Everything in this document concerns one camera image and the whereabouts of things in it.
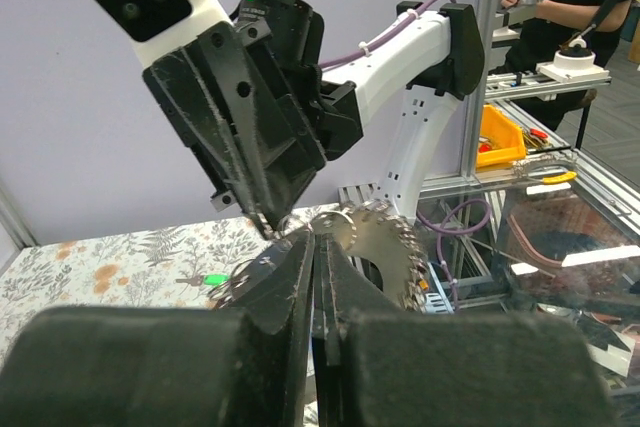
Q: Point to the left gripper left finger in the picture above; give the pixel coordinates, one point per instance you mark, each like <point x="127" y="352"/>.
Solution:
<point x="241" y="365"/>

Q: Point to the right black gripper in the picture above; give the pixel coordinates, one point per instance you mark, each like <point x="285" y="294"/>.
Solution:
<point x="249" y="100"/>

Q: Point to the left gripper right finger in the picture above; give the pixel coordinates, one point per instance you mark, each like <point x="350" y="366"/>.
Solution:
<point x="378" y="365"/>

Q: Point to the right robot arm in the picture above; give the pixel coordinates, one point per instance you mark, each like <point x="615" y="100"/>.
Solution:
<point x="434" y="59"/>

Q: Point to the green key tag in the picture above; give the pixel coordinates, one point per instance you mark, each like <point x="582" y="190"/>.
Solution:
<point x="212" y="280"/>

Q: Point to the yellow storage bin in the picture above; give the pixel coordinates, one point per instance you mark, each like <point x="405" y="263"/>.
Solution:
<point x="500" y="139"/>

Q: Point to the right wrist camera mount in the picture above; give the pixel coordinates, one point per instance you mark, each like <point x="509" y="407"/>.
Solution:
<point x="155" y="2"/>

